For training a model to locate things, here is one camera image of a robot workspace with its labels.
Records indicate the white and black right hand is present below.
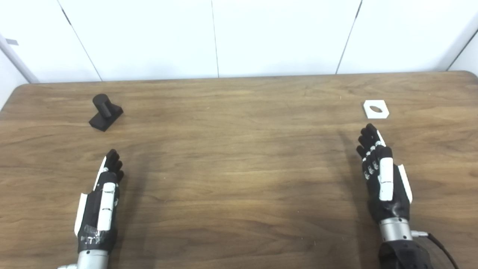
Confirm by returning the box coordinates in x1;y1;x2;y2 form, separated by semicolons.
356;123;413;224

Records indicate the white and black left hand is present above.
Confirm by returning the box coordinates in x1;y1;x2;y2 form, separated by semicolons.
74;149;124;254

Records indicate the black peg with square base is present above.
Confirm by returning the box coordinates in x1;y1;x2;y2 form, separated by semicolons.
89;94;124;132

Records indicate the white square piece with hole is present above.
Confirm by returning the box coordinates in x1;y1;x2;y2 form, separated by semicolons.
363;100;389;120

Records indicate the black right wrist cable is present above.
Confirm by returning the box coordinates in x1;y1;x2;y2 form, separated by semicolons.
411;231;460;269

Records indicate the grey wall corner post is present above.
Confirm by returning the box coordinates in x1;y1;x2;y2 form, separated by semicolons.
0;34;40;83

